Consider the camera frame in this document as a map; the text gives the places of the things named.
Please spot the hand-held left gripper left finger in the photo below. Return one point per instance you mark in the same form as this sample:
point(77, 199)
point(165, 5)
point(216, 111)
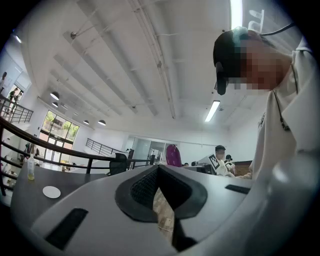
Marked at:
point(100, 225)

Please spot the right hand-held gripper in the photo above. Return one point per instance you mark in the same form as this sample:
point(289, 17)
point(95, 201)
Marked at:
point(214, 162)

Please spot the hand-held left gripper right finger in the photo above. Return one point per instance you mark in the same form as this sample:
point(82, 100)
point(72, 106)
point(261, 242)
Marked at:
point(215, 205)

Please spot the purple eggplant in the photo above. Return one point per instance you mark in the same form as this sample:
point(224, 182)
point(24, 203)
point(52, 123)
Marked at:
point(173, 155)

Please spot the dark grey table top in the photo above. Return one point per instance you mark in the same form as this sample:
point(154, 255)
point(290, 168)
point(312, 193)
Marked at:
point(62, 178)

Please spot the long ceiling tube light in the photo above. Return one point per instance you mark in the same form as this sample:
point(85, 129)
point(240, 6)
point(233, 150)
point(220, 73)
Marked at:
point(236, 13)
point(212, 110)

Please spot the white round plate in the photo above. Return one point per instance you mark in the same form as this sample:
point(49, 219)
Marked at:
point(51, 192)

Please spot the black mesh office chair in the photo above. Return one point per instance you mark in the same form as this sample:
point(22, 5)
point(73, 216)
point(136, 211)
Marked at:
point(117, 163)

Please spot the person's beige sweatshirt torso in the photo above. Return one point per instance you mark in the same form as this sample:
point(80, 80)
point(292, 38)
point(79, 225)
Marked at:
point(282, 140)

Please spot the black stair railing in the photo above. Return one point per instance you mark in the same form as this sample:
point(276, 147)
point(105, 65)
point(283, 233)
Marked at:
point(102, 147)

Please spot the clear drink bottle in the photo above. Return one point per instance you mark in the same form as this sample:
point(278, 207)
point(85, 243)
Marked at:
point(31, 167)

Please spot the black metal railing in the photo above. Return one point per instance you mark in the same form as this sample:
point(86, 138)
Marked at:
point(50, 145)

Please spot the large framed window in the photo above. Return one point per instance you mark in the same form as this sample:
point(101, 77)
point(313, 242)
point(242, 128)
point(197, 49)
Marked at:
point(60, 132)

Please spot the black dome pendant lamp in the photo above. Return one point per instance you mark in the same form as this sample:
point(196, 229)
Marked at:
point(86, 122)
point(101, 122)
point(54, 95)
point(55, 104)

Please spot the person's head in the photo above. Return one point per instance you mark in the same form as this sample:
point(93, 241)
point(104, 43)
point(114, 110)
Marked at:
point(262, 65)

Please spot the black mezzanine railing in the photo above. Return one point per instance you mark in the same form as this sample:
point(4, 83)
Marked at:
point(17, 112)

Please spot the round ceiling fixture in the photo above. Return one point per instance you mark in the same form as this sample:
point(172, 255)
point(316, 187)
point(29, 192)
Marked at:
point(73, 35)

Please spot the glass partition wall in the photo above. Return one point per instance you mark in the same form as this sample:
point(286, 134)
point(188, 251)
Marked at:
point(150, 150)

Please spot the black head-worn camera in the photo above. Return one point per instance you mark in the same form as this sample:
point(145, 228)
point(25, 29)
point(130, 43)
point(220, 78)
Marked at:
point(221, 80)

